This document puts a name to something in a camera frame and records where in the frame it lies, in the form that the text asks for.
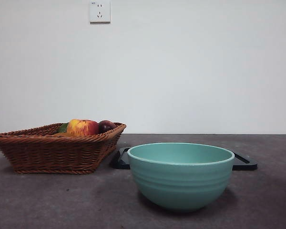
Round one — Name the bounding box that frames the white wall socket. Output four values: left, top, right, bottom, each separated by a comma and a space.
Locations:
89, 0, 111, 24

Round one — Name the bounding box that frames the black rectangular tray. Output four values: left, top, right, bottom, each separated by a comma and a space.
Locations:
109, 147, 258, 171

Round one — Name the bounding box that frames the dark red plum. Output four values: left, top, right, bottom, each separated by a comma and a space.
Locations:
98, 120, 117, 134

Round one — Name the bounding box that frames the brown wicker basket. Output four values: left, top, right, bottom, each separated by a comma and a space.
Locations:
0, 122, 127, 174

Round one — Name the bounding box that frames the teal ribbed bowl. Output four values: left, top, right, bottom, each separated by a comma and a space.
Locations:
127, 142, 235, 213

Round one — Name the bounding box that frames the red yellow apple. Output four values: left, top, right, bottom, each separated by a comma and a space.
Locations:
66, 118, 100, 137

